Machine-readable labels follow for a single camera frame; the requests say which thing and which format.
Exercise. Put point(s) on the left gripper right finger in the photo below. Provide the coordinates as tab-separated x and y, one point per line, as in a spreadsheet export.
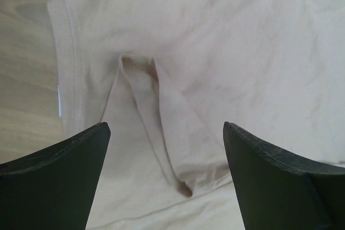
277	189

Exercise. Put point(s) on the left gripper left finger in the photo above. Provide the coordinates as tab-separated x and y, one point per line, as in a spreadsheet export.
54	188

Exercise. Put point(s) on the beige t shirt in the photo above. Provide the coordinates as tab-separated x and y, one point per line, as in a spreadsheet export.
165	75

